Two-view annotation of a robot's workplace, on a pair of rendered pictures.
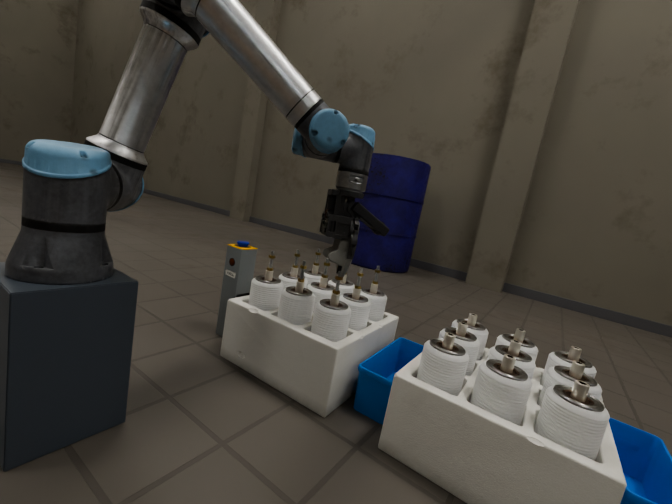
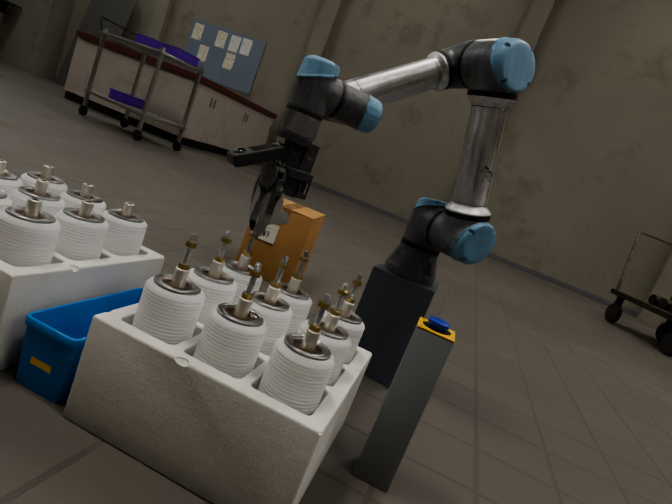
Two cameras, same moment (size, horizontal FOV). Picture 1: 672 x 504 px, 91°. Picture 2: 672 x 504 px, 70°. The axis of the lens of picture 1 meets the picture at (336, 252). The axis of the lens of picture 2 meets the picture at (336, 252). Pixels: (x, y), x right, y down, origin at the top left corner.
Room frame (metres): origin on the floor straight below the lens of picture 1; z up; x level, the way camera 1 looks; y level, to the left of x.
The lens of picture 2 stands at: (1.81, -0.18, 0.52)
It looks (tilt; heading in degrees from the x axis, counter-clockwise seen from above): 10 degrees down; 161
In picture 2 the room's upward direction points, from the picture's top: 21 degrees clockwise
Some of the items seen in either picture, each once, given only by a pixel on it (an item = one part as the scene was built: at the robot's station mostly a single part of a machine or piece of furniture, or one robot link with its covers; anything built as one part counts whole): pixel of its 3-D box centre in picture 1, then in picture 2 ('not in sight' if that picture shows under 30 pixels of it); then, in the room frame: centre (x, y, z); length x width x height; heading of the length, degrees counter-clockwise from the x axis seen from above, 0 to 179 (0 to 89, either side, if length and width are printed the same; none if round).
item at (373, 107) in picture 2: (317, 141); (349, 107); (0.79, 0.09, 0.64); 0.11 x 0.11 x 0.08; 13
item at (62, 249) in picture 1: (64, 245); (414, 259); (0.58, 0.48, 0.35); 0.15 x 0.15 x 0.10
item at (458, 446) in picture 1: (495, 417); (19, 266); (0.73, -0.44, 0.09); 0.39 x 0.39 x 0.18; 57
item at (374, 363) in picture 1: (394, 375); (105, 338); (0.89, -0.23, 0.06); 0.30 x 0.11 x 0.12; 149
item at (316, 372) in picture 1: (313, 335); (240, 380); (1.00, 0.02, 0.09); 0.39 x 0.39 x 0.18; 59
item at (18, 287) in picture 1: (58, 348); (388, 321); (0.58, 0.48, 0.15); 0.18 x 0.18 x 0.30; 57
